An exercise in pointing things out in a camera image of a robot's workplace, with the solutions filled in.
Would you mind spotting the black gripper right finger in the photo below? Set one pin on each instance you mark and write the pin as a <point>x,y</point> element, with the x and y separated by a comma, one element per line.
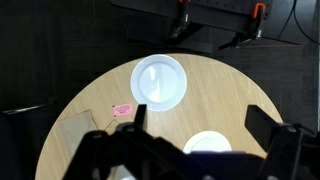
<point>261,125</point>

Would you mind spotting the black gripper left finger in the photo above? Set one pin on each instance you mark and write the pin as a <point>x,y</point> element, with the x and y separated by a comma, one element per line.
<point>140,116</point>

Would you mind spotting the pink paper packet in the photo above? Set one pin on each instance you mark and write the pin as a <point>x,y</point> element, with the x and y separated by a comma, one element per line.
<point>122,109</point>

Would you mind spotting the small brown paper packet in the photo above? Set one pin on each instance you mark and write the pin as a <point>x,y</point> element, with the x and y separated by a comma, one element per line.
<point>111,126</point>

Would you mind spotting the white round plate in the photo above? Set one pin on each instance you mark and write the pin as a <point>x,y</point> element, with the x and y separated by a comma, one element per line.
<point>206,141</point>
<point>158,83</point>

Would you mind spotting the black tripod stand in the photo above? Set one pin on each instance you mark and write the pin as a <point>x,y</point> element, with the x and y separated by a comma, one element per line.
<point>26,109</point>

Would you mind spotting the black perforated mounting board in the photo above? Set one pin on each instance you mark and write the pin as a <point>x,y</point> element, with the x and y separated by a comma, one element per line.
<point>216,13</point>

